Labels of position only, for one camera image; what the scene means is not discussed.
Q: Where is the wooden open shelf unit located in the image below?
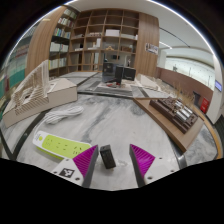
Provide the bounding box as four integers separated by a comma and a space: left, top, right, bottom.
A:
68, 9, 140, 73

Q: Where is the long curved ceiling light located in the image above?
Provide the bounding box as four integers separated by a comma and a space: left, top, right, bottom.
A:
3, 0, 215, 61

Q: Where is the white architectural model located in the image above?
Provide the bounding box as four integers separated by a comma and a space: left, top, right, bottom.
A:
1, 59, 79, 128

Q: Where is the white and green power strip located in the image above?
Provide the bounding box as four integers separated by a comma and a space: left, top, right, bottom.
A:
32, 130, 93, 161

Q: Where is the dark grey bin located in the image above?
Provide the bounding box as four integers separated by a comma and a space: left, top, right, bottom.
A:
192, 91, 202, 106

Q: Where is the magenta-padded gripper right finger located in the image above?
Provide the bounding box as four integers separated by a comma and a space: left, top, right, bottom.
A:
128, 143, 175, 188

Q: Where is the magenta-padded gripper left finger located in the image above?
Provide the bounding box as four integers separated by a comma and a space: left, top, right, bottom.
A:
51, 144, 100, 189

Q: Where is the dark grey architectural model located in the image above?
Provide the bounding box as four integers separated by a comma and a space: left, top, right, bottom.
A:
96, 61, 138, 92

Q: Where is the white coiled power cable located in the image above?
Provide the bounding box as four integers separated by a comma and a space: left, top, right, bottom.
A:
34, 105, 85, 134

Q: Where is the narrow dark bookshelf with books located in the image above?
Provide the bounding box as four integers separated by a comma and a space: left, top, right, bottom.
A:
48, 8, 80, 78

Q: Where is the black charger block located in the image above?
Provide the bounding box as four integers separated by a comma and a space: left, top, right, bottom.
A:
99, 144, 117, 170

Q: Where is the tall bookshelf with green books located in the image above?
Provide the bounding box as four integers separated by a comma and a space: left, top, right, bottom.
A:
0, 25, 38, 113

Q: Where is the small white flat model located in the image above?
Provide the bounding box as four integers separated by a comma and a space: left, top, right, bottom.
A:
136, 73, 162, 92

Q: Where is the brown model on wooden board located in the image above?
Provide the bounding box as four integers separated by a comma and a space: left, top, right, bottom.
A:
133, 96, 205, 154

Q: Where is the poster on wood panel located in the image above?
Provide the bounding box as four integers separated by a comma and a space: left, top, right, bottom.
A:
144, 42, 160, 56

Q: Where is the wall-mounted screen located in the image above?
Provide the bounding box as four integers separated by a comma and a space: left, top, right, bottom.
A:
214, 79, 224, 93

